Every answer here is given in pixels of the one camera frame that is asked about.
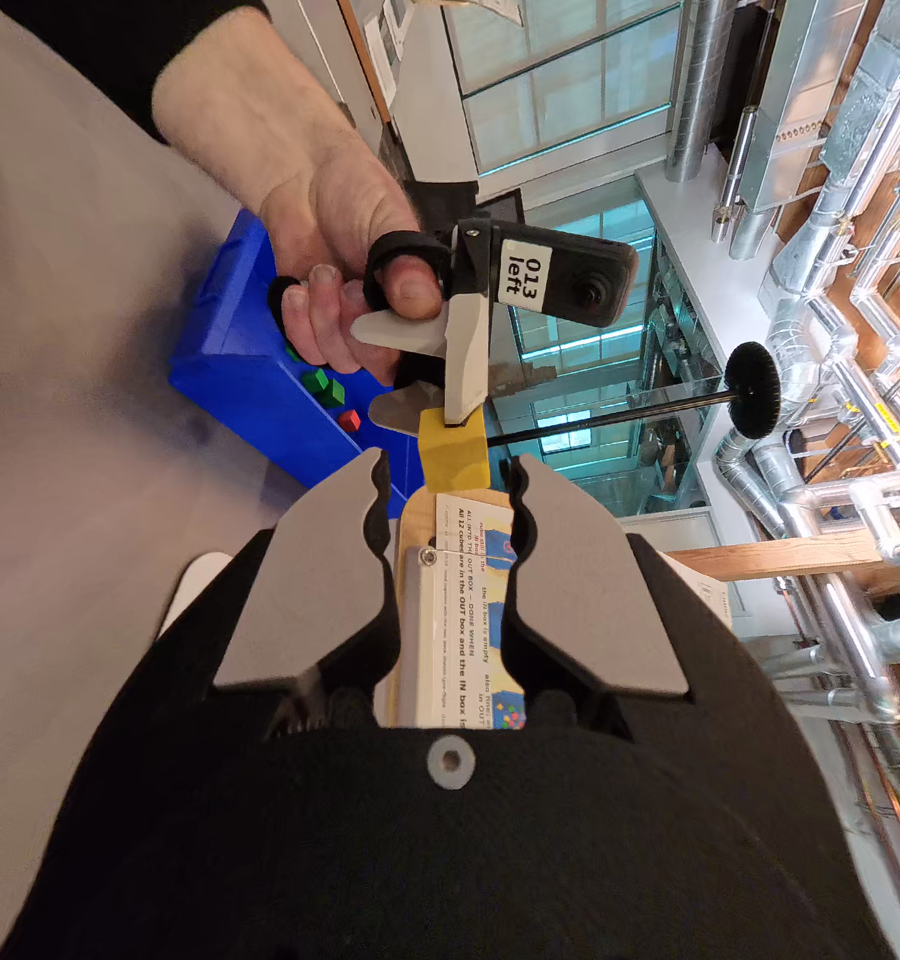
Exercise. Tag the blue plastic bin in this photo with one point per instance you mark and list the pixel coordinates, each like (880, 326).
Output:
(232, 337)

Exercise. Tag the red wooden cube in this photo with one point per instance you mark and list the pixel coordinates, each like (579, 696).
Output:
(350, 421)

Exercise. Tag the person's left hand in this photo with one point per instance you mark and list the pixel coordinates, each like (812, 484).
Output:
(330, 217)

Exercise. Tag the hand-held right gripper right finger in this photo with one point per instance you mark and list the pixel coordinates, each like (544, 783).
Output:
(600, 592)

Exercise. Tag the person's left forearm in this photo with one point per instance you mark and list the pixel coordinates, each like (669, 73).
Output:
(232, 97)

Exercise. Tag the black floor lamp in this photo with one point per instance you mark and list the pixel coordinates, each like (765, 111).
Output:
(754, 390)

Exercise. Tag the rectangular silver air duct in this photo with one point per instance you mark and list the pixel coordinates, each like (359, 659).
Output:
(802, 97)

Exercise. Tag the round silver air duct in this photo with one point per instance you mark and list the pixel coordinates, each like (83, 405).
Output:
(697, 90)

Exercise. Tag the instruction sign in acrylic holder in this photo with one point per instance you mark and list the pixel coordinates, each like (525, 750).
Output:
(457, 600)

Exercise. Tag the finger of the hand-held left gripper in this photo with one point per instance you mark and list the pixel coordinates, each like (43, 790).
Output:
(466, 360)
(397, 412)

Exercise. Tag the yellow wooden cube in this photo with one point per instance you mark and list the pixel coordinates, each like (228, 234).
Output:
(453, 457)

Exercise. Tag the wooden ceiling beam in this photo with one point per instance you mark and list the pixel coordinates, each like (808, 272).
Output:
(780, 559)

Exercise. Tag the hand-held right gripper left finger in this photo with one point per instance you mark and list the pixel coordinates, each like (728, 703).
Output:
(307, 577)

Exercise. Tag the bundle of silver pipes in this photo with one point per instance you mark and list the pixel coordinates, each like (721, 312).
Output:
(817, 337)

